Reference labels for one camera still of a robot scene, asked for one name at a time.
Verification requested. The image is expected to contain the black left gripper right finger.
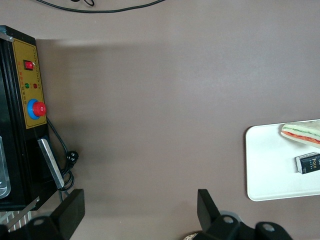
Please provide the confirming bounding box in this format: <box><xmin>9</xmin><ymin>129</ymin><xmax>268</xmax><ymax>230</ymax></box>
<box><xmin>197</xmin><ymin>189</ymin><xmax>293</xmax><ymax>240</ymax></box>

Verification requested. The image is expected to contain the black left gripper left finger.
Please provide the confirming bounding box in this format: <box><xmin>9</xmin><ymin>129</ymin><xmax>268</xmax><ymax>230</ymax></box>
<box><xmin>24</xmin><ymin>189</ymin><xmax>85</xmax><ymax>240</ymax></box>

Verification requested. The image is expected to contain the beige serving tray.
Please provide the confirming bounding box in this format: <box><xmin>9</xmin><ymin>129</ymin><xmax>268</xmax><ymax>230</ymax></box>
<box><xmin>244</xmin><ymin>122</ymin><xmax>320</xmax><ymax>202</ymax></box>

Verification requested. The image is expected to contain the small black white box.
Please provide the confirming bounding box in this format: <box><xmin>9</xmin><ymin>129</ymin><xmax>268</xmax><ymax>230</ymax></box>
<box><xmin>294</xmin><ymin>151</ymin><xmax>320</xmax><ymax>175</ymax></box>

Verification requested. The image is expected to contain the wrapped triangle sandwich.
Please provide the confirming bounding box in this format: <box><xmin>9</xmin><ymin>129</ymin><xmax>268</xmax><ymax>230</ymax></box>
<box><xmin>279</xmin><ymin>119</ymin><xmax>320</xmax><ymax>150</ymax></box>

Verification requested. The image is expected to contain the black sealing machine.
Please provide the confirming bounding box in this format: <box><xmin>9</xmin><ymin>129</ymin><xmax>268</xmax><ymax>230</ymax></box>
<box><xmin>0</xmin><ymin>24</ymin><xmax>66</xmax><ymax>212</ymax></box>

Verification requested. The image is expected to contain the black machine power cable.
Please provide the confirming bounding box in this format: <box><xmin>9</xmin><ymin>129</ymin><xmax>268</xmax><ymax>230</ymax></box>
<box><xmin>46</xmin><ymin>117</ymin><xmax>79</xmax><ymax>202</ymax></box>

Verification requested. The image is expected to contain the white wire rack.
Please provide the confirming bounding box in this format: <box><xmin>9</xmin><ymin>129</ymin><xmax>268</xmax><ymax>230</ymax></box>
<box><xmin>0</xmin><ymin>209</ymin><xmax>35</xmax><ymax>230</ymax></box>

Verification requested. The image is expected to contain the long black cable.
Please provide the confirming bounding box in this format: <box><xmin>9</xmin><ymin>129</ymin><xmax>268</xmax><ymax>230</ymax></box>
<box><xmin>34</xmin><ymin>0</ymin><xmax>166</xmax><ymax>13</ymax></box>

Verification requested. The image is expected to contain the looped black cable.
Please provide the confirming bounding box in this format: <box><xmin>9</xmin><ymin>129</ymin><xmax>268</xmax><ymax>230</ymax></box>
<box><xmin>70</xmin><ymin>0</ymin><xmax>95</xmax><ymax>7</ymax></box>

